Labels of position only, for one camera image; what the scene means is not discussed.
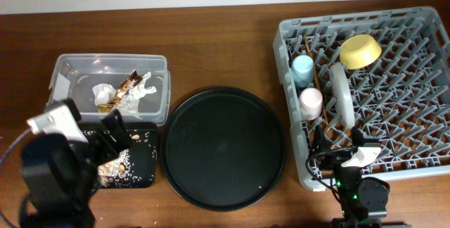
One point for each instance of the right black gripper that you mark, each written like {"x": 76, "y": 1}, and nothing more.
{"x": 334, "y": 159}

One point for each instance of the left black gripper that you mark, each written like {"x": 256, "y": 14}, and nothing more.
{"x": 117, "y": 129}

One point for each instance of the white napkin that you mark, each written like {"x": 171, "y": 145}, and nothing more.
{"x": 135, "y": 92}

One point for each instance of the food scraps and rice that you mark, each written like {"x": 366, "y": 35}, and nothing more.
{"x": 119, "y": 166}

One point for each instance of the gold brown candy wrapper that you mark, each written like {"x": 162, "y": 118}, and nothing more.
{"x": 132, "y": 80}

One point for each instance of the grey round plate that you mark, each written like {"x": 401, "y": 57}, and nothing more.
{"x": 342, "y": 93}

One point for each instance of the pink plastic cup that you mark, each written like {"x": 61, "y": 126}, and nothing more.
{"x": 310, "y": 102}

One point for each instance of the blue plastic cup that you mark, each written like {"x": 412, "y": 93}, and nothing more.
{"x": 302, "y": 71}

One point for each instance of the yellow bowl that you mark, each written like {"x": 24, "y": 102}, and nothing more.
{"x": 360, "y": 51}

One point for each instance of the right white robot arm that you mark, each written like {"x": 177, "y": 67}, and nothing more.
{"x": 363, "y": 200}

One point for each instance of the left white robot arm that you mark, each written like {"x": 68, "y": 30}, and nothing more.
{"x": 60, "y": 167}

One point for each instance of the clear plastic waste bin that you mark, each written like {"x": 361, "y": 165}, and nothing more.
{"x": 90, "y": 79}

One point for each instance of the grey dishwasher rack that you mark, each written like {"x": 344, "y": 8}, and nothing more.
{"x": 402, "y": 98}

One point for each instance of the black rectangular tray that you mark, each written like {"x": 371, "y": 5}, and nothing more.
{"x": 144, "y": 157}

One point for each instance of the white label on bin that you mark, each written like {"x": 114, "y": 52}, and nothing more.
{"x": 61, "y": 89}

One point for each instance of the round black serving tray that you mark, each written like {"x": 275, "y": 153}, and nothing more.
{"x": 223, "y": 149}

